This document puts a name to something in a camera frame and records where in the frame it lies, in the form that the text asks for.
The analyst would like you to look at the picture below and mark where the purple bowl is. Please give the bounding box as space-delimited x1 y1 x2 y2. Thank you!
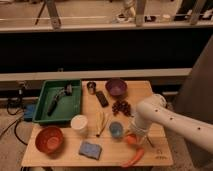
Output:
105 78 127 97

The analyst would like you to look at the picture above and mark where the red bowl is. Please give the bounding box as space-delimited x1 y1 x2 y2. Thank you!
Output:
35 126 63 154

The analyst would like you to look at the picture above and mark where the blue sponge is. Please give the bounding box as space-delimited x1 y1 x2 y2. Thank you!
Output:
79 141 102 160

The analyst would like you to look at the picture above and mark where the grey curtain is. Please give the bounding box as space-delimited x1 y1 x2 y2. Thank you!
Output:
175 44 213 168

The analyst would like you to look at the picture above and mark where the black cable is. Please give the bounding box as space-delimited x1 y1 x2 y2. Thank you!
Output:
0 96 29 147

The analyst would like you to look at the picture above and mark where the blue power box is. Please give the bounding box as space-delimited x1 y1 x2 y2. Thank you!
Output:
24 104 36 122

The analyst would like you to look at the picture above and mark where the black handled brush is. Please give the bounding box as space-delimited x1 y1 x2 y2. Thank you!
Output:
47 84 72 116

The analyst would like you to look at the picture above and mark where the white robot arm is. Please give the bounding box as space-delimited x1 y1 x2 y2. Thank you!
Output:
129 94 213 154

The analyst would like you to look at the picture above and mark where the yellow banana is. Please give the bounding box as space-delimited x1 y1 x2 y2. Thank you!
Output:
96 112 109 137

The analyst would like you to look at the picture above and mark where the black remote control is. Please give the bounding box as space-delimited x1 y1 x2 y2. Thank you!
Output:
96 91 109 107

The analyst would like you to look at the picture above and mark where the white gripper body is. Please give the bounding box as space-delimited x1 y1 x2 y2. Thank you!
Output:
129 122 147 144

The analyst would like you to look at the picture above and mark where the dark grape bunch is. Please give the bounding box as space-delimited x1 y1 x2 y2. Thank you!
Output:
112 100 131 116

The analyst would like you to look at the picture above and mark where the orange carrot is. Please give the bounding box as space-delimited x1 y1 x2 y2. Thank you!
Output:
122 148 144 168

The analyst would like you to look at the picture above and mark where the green plastic tray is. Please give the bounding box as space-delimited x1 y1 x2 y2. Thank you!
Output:
33 79 82 125

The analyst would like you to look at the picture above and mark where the blue glass cup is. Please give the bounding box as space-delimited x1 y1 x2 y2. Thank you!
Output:
109 122 123 138

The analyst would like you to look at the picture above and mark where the small metal cup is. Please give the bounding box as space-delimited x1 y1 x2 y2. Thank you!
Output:
87 81 96 95

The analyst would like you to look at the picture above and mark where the white cup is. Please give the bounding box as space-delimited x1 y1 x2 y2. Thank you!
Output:
71 115 88 134

